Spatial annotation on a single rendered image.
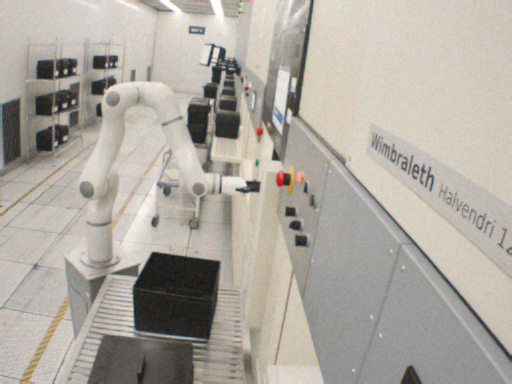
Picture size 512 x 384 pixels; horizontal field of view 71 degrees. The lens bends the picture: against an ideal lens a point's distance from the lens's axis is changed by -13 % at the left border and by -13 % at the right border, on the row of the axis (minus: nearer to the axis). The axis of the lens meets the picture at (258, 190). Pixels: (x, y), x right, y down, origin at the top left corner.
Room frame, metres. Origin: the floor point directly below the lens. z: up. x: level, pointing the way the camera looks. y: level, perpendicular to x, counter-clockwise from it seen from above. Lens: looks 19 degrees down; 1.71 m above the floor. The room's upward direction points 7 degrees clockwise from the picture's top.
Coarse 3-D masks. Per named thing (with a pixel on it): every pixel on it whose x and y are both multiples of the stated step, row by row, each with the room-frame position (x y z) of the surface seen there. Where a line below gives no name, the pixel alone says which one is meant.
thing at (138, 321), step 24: (168, 264) 1.38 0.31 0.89; (192, 264) 1.38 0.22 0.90; (216, 264) 1.38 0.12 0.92; (144, 288) 1.26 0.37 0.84; (168, 288) 1.35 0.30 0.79; (192, 288) 1.38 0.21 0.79; (216, 288) 1.26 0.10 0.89; (144, 312) 1.11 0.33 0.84; (168, 312) 1.11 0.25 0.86; (192, 312) 1.11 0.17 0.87; (192, 336) 1.11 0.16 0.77
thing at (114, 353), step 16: (112, 336) 0.93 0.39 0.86; (112, 352) 0.86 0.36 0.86; (128, 352) 0.87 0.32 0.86; (144, 352) 0.89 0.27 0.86; (160, 352) 0.90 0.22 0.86; (176, 352) 0.91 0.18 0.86; (192, 352) 0.93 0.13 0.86; (96, 368) 0.78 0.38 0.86; (112, 368) 0.79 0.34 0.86; (128, 368) 0.81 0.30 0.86; (144, 368) 0.82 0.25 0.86; (160, 368) 0.83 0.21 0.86; (176, 368) 0.85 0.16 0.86; (192, 368) 0.86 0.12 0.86
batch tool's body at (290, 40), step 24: (288, 0) 1.54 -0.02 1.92; (312, 0) 1.08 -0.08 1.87; (288, 24) 1.45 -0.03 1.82; (288, 48) 1.35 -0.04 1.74; (288, 96) 1.21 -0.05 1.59; (264, 120) 1.81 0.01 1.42; (264, 144) 1.75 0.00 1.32; (264, 168) 1.14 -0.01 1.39; (264, 192) 1.08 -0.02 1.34; (264, 216) 1.07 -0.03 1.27; (264, 240) 1.07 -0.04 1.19; (264, 264) 1.08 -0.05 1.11; (264, 288) 1.08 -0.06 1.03
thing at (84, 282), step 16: (112, 240) 1.73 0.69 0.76; (64, 256) 1.51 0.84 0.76; (128, 256) 1.60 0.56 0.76; (80, 272) 1.40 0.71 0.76; (96, 272) 1.42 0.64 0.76; (112, 272) 1.45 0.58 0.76; (128, 272) 1.52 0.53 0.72; (80, 288) 1.43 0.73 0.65; (96, 288) 1.39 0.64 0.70; (128, 288) 1.52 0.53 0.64; (80, 304) 1.43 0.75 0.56; (80, 320) 1.45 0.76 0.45
